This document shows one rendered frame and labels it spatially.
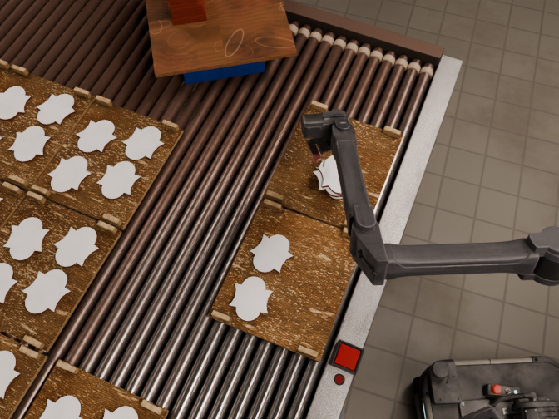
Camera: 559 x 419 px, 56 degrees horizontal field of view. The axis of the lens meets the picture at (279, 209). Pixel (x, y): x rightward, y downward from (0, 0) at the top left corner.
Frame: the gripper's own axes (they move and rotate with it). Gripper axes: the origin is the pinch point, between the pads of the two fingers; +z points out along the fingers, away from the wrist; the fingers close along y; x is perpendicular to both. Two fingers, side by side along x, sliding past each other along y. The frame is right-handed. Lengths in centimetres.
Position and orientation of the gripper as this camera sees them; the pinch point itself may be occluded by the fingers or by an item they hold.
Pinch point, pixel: (329, 155)
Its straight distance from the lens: 162.6
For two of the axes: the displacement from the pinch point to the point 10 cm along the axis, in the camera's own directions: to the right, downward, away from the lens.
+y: -9.3, 3.2, -1.9
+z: -0.3, 4.4, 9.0
